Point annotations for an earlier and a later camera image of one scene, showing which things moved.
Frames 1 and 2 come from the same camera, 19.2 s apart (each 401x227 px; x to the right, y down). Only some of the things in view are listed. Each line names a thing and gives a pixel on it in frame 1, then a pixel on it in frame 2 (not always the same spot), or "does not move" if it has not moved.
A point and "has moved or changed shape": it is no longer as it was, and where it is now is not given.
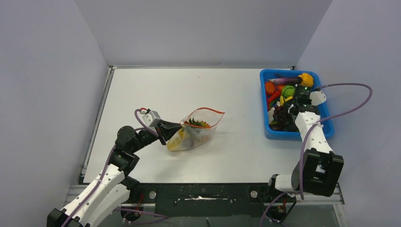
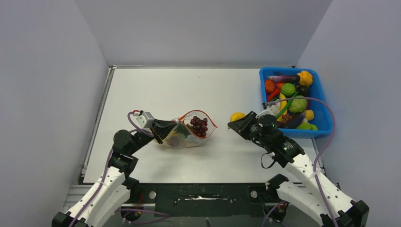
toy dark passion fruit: x=190 y=143 to x=174 y=141
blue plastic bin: x=318 y=98 does not move
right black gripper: x=287 y=105 to x=241 y=126
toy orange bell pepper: x=307 y=79 does not move
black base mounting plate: x=203 y=200 does not move
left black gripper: x=166 y=130 does not move
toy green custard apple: x=288 y=91 does not move
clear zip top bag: x=198 y=128 has moved or changed shape
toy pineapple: x=201 y=124 to x=182 y=128
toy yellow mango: x=174 y=143 has moved or changed shape
